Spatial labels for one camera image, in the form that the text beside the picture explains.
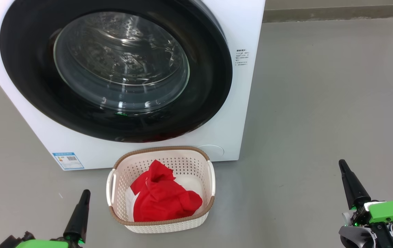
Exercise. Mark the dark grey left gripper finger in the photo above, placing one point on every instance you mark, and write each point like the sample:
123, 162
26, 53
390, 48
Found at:
77, 220

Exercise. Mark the blue energy label sticker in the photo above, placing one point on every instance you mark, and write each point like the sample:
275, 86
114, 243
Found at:
68, 161

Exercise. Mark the cream laundry basket brown rim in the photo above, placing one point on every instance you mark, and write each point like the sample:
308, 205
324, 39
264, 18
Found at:
168, 228

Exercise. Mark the round filter cover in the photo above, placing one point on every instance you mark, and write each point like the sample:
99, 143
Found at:
213, 151

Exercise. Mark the black round glass machine door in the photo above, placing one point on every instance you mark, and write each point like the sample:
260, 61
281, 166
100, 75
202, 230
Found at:
27, 86

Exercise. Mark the red and white garment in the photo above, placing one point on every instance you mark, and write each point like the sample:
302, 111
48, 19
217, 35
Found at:
162, 199

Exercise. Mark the white washing machine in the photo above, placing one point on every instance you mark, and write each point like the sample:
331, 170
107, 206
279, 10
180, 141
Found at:
241, 103

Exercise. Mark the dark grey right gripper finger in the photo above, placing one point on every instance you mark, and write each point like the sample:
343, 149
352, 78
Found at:
354, 189

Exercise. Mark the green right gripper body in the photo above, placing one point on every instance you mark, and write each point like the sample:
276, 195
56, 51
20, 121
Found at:
392, 210

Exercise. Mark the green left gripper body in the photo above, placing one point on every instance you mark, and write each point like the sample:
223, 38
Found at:
41, 244

